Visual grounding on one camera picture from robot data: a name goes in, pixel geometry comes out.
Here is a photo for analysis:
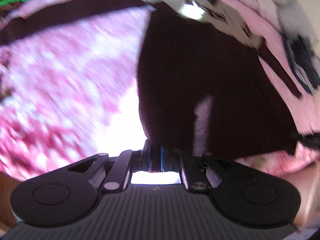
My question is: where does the grey and maroon sweater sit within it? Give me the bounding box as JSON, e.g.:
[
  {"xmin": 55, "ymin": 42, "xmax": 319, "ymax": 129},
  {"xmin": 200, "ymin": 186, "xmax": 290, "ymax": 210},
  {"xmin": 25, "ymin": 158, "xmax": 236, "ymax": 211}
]
[{"xmin": 0, "ymin": 0, "xmax": 304, "ymax": 173}]

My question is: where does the pink floral bed blanket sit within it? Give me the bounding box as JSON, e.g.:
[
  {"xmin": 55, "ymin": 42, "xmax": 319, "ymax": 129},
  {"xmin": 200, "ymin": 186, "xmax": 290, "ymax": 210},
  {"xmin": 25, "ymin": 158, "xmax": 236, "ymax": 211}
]
[{"xmin": 0, "ymin": 0, "xmax": 320, "ymax": 182}]

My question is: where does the folded clothes stack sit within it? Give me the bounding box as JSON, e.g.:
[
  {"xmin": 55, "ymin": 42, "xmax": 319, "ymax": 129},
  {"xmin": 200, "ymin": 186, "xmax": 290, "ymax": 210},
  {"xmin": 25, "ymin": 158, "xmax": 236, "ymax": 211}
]
[{"xmin": 277, "ymin": 0, "xmax": 319, "ymax": 95}]

